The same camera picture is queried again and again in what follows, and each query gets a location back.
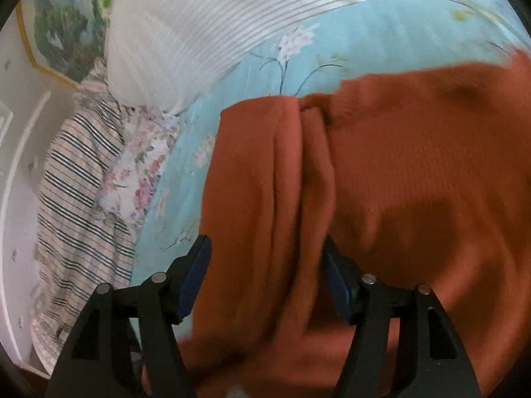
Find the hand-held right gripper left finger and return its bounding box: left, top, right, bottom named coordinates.
left=43, top=235, right=212, bottom=398

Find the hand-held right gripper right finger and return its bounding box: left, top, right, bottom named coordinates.
left=324, top=236, right=482, bottom=398

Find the orange knit sweater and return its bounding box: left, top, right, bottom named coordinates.
left=141, top=47, right=531, bottom=398

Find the pink floral pillow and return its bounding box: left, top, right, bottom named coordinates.
left=95, top=105, right=183, bottom=229

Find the plaid blanket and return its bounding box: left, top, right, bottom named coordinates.
left=31, top=56, right=137, bottom=361

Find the white striped pillow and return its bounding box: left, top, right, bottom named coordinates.
left=102, top=0, right=490, bottom=114

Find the light blue floral bed sheet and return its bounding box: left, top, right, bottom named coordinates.
left=135, top=0, right=531, bottom=287

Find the green landscape wall picture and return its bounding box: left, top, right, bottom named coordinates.
left=17, top=0, right=146, bottom=90

